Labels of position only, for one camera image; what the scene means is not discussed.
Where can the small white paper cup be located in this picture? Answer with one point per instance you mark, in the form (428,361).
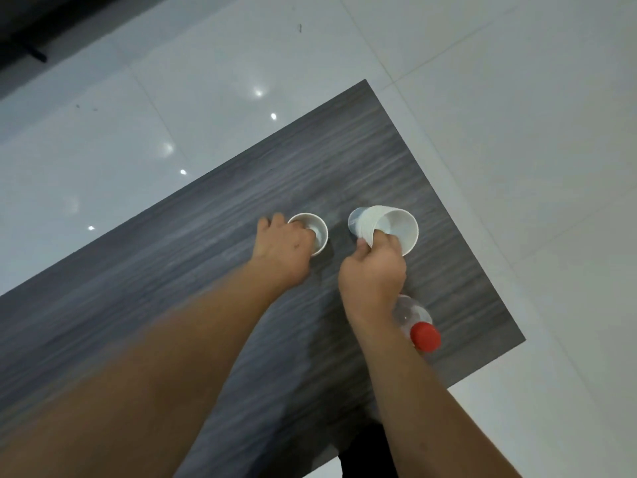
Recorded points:
(318,228)

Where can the person's right hand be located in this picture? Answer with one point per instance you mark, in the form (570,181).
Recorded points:
(371,281)

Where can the large white paper cup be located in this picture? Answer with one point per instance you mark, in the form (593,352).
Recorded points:
(398,223)

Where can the person's left thumb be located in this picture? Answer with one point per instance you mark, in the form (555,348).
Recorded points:
(308,239)

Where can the person's left forearm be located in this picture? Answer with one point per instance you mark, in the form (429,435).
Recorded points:
(149,373)

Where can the person's right forearm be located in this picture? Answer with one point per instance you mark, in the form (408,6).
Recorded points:
(423,403)

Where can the clear bottle with red cap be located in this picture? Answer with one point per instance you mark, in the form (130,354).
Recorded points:
(423,334)

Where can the dark furniture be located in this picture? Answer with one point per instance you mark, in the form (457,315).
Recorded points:
(45,24)

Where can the person's dark clothing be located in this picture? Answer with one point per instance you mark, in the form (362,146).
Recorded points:
(363,453)

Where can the person's left hand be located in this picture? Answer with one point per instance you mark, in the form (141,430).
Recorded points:
(281,253)

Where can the person's right thumb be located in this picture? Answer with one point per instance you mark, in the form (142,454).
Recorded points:
(363,248)

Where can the clear plastic cup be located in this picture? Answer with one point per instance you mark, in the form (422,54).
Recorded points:
(354,222)

